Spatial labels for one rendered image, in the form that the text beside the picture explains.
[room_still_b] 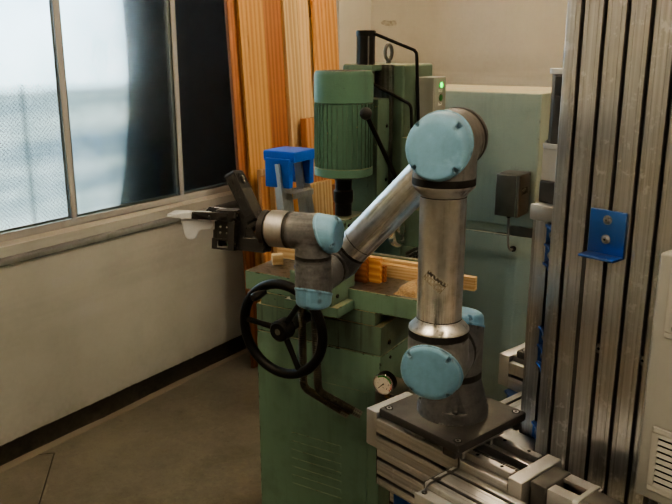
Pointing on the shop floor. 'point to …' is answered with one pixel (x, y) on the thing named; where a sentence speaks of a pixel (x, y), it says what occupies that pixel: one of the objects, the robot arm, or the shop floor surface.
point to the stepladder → (283, 182)
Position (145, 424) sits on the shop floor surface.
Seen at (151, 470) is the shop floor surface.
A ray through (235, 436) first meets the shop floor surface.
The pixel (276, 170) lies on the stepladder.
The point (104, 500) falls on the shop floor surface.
